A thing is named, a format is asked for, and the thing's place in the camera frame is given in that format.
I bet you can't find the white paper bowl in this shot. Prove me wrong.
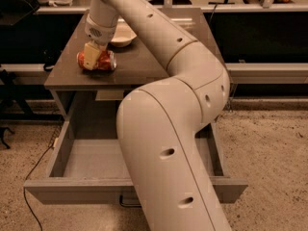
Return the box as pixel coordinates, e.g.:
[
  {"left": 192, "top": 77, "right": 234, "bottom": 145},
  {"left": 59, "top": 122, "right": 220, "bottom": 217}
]
[{"left": 111, "top": 19, "right": 137, "bottom": 47}]

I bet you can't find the grey cabinet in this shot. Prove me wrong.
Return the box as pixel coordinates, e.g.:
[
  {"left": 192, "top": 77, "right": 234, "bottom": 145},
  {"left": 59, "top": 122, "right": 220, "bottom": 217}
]
[{"left": 44, "top": 7, "right": 234, "bottom": 120}]

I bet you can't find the black drawer handle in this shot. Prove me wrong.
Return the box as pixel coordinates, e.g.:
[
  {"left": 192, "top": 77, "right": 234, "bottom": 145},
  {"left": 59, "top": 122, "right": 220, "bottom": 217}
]
[{"left": 119, "top": 195, "right": 141, "bottom": 208}]

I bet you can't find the black chair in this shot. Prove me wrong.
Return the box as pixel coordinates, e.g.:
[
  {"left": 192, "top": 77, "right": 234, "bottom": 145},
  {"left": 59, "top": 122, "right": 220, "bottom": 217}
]
[{"left": 0, "top": 0, "right": 39, "bottom": 28}]

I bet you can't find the open grey top drawer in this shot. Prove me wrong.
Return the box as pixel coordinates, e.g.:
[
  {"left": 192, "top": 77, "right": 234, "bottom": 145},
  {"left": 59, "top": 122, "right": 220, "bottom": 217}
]
[{"left": 23, "top": 91, "right": 249, "bottom": 206}]

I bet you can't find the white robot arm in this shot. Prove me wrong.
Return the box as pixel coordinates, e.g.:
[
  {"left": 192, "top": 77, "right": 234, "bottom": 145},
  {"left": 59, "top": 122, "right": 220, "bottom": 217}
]
[{"left": 89, "top": 0, "right": 232, "bottom": 231}]

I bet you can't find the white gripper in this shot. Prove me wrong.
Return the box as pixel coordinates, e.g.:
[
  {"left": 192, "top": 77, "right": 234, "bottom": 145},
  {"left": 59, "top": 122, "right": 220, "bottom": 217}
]
[{"left": 84, "top": 14, "right": 116, "bottom": 70}]

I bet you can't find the black floor cable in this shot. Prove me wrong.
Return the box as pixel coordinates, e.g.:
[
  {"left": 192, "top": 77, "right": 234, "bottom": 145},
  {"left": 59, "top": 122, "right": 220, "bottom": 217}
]
[{"left": 22, "top": 144, "right": 56, "bottom": 231}]

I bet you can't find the red coke can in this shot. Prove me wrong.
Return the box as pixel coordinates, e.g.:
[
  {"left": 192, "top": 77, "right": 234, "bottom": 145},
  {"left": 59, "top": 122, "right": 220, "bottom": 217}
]
[{"left": 77, "top": 50, "right": 116, "bottom": 71}]

